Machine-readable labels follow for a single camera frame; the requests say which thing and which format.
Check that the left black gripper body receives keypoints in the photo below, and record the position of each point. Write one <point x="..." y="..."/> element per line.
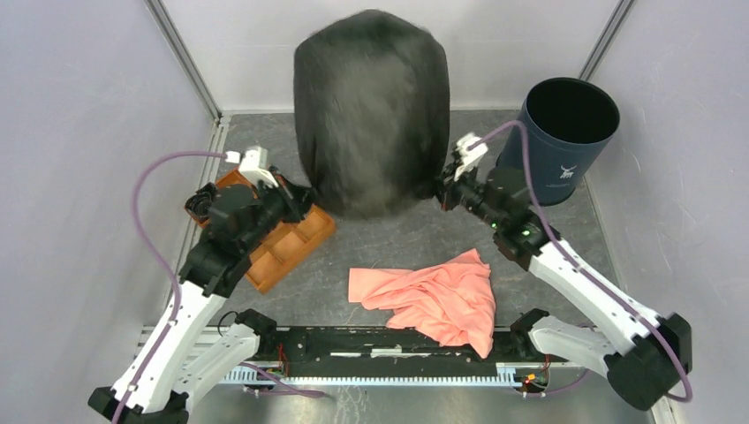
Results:
<point x="278" y="204"/>

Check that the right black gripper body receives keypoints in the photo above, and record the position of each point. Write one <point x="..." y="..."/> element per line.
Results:
<point x="467" y="193"/>

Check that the rolled black trash bag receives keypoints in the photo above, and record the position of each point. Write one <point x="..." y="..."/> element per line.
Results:
<point x="198" y="205"/>

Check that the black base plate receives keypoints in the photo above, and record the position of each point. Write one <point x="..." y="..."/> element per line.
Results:
<point x="380" y="352"/>

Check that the black trash bag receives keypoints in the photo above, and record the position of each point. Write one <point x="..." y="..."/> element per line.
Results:
<point x="371" y="99"/>
<point x="198" y="205"/>

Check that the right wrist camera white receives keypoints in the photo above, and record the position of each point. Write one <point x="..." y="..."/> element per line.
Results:
<point x="470" y="149"/>

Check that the aluminium slotted rail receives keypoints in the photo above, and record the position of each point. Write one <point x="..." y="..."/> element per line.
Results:
<point x="502" y="377"/>

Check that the dark blue trash bin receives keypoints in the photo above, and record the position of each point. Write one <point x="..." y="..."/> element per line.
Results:
<point x="569" y="122"/>

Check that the orange compartment tray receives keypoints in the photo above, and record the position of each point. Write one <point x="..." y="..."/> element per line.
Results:
<point x="287" y="246"/>

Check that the pink cloth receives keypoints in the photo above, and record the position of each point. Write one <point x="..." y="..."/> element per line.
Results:
<point x="452" y="303"/>

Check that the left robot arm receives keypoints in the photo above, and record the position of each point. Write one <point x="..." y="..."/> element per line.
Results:
<point x="162" y="385"/>

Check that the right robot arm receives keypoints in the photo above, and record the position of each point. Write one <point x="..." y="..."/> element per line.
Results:
<point x="641" y="353"/>

